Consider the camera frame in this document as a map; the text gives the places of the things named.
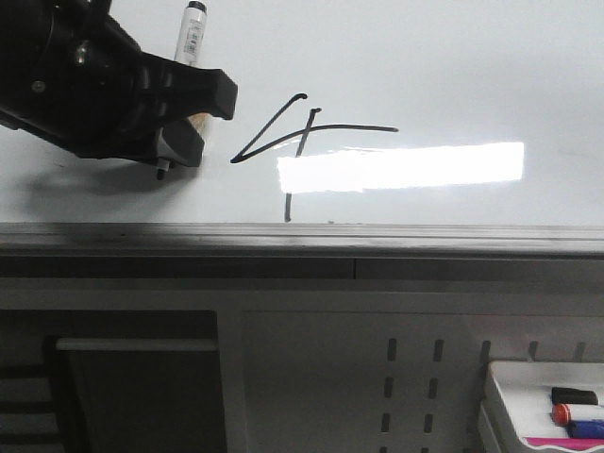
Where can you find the pink item in tray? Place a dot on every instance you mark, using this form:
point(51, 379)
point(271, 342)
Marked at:
point(573, 444)

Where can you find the blue capped marker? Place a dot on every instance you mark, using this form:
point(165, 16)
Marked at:
point(590, 429)

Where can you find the red capped marker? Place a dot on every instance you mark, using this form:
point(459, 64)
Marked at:
point(563, 414)

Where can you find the dark cabinet with shelf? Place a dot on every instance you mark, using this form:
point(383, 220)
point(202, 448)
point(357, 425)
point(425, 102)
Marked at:
point(111, 381)

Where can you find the white whiteboard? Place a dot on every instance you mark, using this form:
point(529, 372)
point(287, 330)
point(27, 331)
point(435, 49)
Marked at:
point(365, 112)

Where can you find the white pegboard panel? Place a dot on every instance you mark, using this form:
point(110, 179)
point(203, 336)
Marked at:
point(388, 382)

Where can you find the white black whiteboard marker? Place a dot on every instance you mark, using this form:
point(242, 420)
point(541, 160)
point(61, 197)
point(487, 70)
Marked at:
point(190, 37)

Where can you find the grey whiteboard ledge rail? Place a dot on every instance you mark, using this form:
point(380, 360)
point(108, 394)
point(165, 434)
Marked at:
point(146, 250)

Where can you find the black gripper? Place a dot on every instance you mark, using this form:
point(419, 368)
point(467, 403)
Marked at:
point(73, 77)

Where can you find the white storage tray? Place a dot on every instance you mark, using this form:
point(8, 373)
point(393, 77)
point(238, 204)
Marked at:
point(517, 402)

